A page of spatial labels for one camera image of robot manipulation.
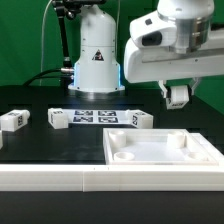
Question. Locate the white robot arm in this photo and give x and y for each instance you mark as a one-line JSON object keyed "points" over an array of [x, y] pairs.
{"points": [[97, 70]]}

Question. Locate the white part at left edge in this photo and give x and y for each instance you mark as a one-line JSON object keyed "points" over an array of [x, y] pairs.
{"points": [[1, 139]]}

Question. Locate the black camera stand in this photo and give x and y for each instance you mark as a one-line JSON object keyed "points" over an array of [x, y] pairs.
{"points": [[69, 9]]}

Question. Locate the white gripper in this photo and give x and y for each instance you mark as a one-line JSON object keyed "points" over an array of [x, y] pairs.
{"points": [[163, 48]]}

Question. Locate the white square tabletop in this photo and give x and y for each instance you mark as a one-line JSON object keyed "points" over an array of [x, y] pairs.
{"points": [[125, 146]]}

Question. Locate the white obstacle fence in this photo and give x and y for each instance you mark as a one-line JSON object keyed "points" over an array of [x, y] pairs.
{"points": [[111, 178]]}

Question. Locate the marker sheet on table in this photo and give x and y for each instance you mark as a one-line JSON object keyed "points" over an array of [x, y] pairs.
{"points": [[79, 116]]}

